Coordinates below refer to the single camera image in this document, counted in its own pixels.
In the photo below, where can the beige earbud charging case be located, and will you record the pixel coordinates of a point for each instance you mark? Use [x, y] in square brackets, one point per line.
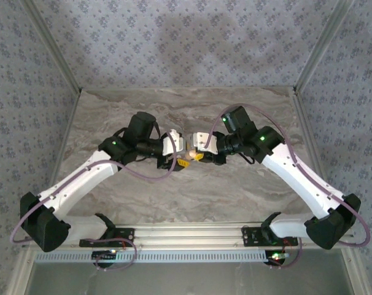
[191, 153]

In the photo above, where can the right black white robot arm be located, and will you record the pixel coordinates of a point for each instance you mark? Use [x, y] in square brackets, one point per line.
[299, 184]

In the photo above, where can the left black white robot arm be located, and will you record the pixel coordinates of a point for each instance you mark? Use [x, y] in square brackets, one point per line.
[78, 181]

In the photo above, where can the left black controller board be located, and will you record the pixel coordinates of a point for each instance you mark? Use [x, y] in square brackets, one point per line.
[103, 255]

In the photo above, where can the black controller board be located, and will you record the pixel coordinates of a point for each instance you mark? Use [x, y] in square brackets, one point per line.
[275, 258]
[103, 255]

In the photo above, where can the right black controller board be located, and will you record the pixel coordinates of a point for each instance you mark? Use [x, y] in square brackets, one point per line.
[275, 258]

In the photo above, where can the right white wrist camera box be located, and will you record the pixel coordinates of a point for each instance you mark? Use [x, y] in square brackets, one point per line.
[201, 139]

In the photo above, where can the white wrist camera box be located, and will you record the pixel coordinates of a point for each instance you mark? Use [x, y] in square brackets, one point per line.
[201, 139]
[170, 144]

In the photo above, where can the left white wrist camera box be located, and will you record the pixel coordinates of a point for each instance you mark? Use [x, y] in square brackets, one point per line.
[170, 144]

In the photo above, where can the aluminium table end rail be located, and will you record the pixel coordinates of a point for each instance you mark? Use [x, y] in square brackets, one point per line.
[186, 88]

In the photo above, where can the aluminium table side rail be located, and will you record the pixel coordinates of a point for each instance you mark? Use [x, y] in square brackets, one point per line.
[303, 123]
[70, 123]

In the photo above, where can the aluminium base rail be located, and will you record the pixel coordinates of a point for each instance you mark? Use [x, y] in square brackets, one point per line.
[189, 236]

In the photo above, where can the aluminium frame post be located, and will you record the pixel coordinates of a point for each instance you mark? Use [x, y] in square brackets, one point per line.
[54, 46]
[320, 46]

